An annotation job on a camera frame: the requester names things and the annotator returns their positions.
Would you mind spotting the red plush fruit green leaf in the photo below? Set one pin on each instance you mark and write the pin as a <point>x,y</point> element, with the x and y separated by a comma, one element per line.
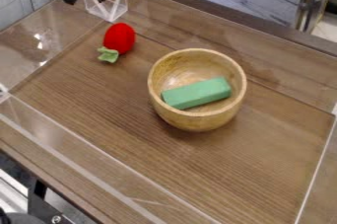
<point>118,42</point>

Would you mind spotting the wooden bowl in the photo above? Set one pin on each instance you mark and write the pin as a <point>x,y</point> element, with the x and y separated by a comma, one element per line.
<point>184,67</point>

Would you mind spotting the green rectangular block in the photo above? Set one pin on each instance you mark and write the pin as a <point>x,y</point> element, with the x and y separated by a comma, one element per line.
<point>198,94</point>

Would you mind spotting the clear acrylic tray wall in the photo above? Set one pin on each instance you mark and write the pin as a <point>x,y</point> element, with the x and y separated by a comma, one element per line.
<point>114,193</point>

